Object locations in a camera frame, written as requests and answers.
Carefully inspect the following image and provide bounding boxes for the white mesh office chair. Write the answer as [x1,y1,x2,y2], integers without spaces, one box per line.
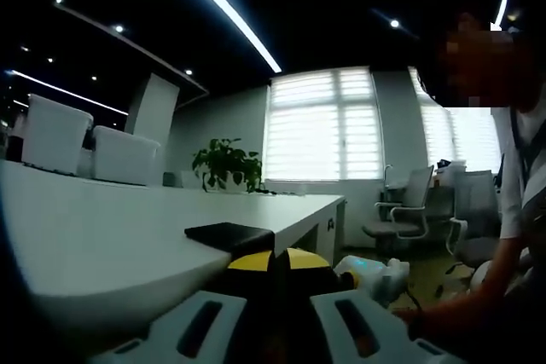
[362,164,435,250]

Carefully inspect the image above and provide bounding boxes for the white chair back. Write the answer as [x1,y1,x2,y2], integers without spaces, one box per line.
[164,170,204,189]

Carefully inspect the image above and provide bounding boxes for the dark blue cloth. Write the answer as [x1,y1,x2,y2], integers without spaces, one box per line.
[493,153,507,188]

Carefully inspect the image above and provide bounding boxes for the white desk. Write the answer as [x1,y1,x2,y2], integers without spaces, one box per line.
[0,159,346,331]

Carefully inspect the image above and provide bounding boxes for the round ceiling spotlights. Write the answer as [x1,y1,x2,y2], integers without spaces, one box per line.
[19,0,402,84]

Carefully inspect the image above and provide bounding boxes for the long curved ceiling light strip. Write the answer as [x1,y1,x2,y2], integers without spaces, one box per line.
[161,0,283,74]

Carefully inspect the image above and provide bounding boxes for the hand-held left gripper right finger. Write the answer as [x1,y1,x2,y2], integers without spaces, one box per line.
[285,246,467,364]

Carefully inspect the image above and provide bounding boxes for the white plastic storage bin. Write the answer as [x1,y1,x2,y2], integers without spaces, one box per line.
[91,124,162,187]
[20,93,95,176]

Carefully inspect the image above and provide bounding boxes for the white square pillar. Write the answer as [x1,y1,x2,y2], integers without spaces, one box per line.
[124,72,181,137]

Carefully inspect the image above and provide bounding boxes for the small white box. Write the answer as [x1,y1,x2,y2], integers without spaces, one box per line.
[434,159,469,189]

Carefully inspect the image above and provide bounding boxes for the straight ceiling light strip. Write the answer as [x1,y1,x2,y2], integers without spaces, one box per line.
[8,68,129,117]

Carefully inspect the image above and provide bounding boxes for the green plant in white pot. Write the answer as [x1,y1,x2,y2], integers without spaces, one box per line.
[191,137,264,194]

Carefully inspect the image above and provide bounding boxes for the grey office chair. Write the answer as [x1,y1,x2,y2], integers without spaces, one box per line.
[445,169,501,269]

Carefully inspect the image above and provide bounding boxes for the person's leg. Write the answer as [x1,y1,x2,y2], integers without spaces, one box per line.
[468,260,498,292]

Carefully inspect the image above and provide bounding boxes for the short curved ceiling light strip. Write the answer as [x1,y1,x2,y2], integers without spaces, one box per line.
[490,0,509,32]

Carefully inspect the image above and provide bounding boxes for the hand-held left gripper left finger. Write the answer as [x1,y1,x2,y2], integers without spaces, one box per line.
[86,251,276,364]

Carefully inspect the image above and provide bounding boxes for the black fixed fixture clamp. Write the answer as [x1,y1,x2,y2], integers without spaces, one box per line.
[183,222,277,261]

